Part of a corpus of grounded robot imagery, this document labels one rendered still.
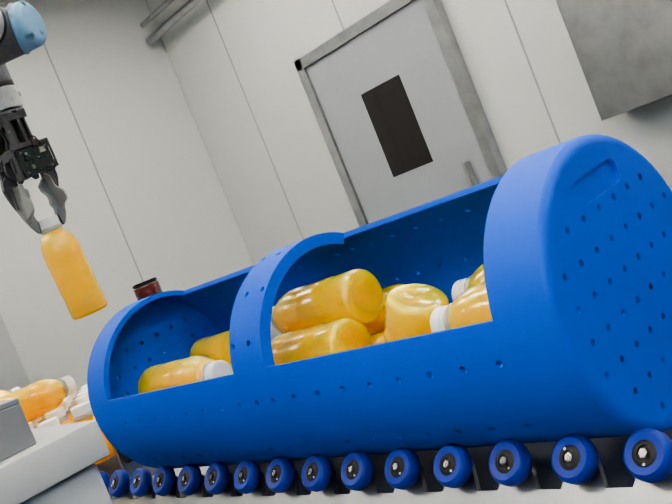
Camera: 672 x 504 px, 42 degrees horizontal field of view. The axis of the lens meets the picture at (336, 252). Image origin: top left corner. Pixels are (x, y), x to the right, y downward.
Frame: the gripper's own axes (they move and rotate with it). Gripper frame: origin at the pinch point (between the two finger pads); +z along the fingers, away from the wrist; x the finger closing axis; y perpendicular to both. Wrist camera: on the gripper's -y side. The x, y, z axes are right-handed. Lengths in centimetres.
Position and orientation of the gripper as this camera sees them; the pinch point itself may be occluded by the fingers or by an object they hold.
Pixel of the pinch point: (47, 222)
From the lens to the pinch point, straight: 165.0
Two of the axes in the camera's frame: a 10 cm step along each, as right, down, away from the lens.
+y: 6.0, -1.0, -7.9
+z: 3.6, 9.2, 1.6
